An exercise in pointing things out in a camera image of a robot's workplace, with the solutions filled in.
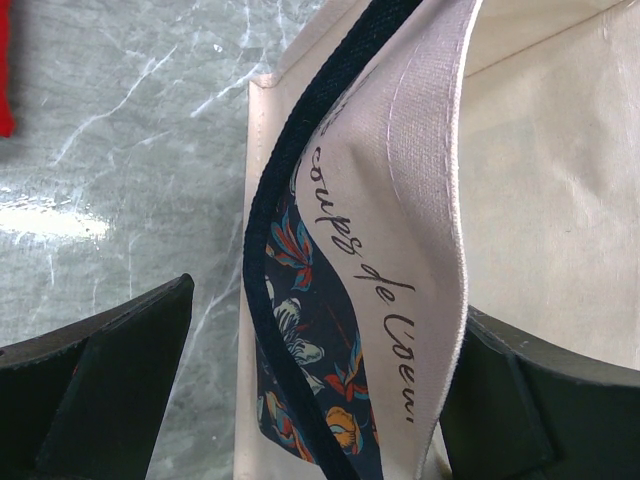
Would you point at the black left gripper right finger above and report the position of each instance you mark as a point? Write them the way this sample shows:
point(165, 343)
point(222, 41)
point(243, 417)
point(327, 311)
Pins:
point(520, 407)

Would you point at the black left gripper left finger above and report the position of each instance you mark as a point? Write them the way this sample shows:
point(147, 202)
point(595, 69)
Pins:
point(86, 401)

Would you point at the beige canvas tote bag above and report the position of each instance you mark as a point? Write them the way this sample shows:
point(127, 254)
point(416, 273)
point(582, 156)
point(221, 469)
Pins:
point(408, 161)

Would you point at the red folded cloth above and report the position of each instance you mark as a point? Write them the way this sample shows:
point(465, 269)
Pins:
point(7, 123)

